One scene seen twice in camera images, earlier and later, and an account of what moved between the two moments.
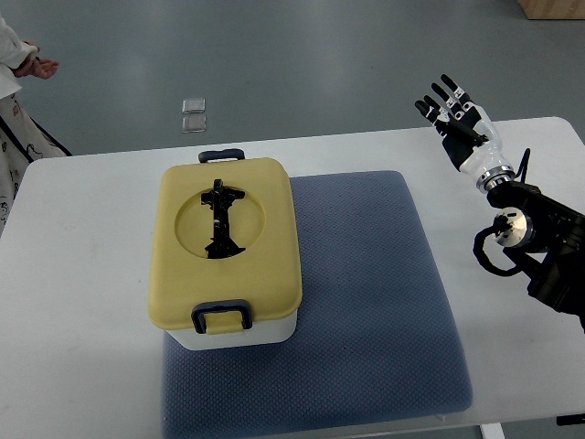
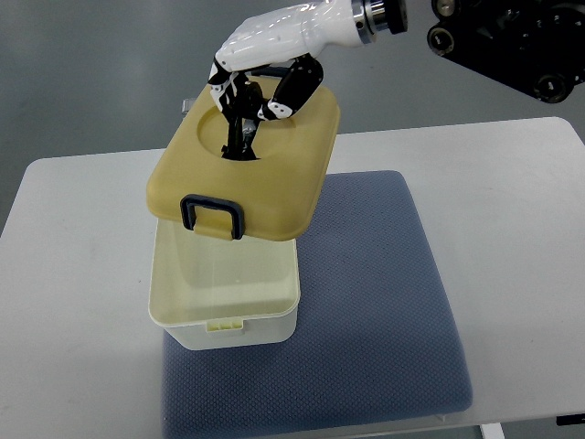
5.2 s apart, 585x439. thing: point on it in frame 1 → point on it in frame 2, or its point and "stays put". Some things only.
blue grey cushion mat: x=377 y=343 stays put
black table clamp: x=570 y=420 stays put
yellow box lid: x=267 y=274 → x=271 y=198
